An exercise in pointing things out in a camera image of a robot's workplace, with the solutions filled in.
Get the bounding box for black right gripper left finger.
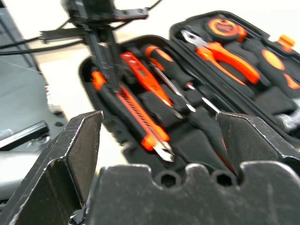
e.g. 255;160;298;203
0;110;104;225

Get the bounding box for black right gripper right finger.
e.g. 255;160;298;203
215;112;300;175

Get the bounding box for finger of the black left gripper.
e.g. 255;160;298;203
100;29;120;92
87;31;106;78

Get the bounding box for orange voltage tester pen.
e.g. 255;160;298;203
120;52;174;107

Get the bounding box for black orange screwdriver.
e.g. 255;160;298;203
143;45;197;120

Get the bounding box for orange black utility knife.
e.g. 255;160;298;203
90;70;176;163

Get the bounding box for black tool case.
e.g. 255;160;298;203
78;10;300;179

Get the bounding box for black bar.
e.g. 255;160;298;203
0;120;50;151

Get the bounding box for white red object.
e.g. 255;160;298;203
45;84;63;114

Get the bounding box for black orange tape measure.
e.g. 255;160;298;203
203;16;248;44

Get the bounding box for black orange tool handle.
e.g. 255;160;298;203
254;44;300;92

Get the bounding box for orange handled pliers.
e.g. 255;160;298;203
180;29;261;85

